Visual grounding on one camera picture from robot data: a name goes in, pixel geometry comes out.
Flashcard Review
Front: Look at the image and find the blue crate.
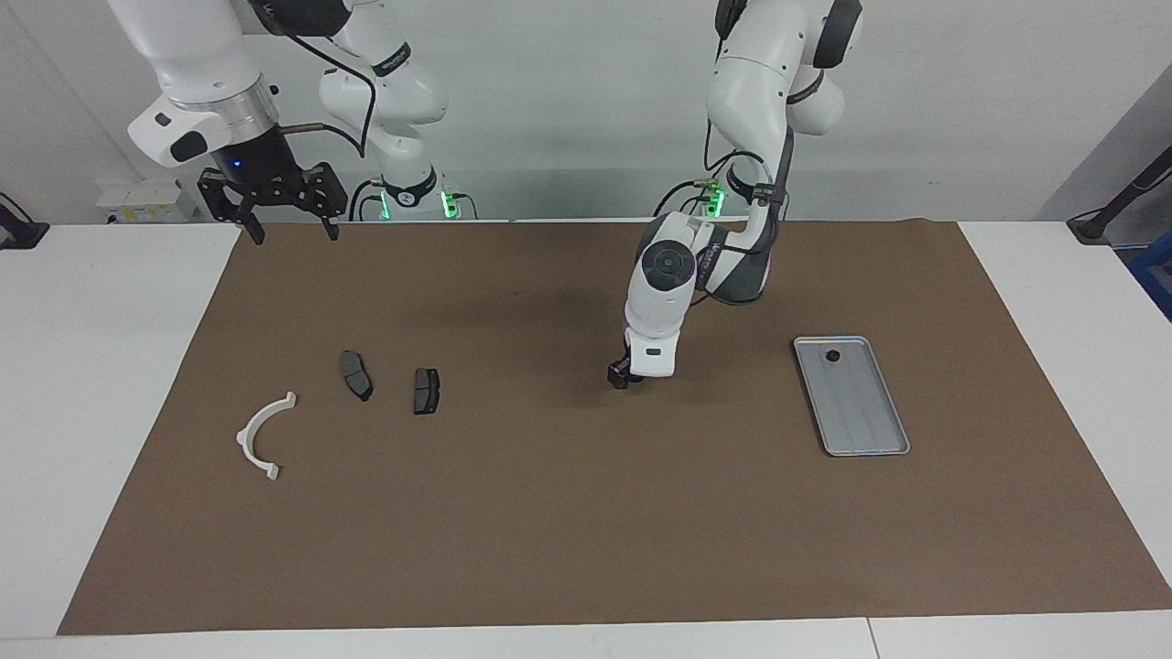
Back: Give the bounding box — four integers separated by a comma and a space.
1128, 243, 1172, 321

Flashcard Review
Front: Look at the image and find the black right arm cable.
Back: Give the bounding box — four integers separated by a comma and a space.
256, 0, 378, 158

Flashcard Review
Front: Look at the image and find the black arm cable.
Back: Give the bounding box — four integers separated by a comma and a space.
256, 0, 378, 158
700, 114, 798, 308

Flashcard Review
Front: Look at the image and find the dark curved brake pad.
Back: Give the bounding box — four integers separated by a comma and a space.
340, 350, 374, 403

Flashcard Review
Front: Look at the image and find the black left base cable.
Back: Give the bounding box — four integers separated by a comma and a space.
653, 174, 724, 218

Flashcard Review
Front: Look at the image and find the white power strip box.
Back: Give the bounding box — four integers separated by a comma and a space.
96, 178, 207, 223

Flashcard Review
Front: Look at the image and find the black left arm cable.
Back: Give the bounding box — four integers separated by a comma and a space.
700, 114, 798, 308

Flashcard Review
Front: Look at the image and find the black table clamp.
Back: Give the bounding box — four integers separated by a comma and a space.
0, 192, 51, 250

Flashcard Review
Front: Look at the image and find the silver metal tray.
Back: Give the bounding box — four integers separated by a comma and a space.
793, 335, 912, 458

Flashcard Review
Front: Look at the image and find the brown table mat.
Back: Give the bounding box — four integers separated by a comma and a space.
57, 220, 1172, 637

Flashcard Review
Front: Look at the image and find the white curved plastic bracket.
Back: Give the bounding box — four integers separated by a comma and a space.
235, 391, 299, 481

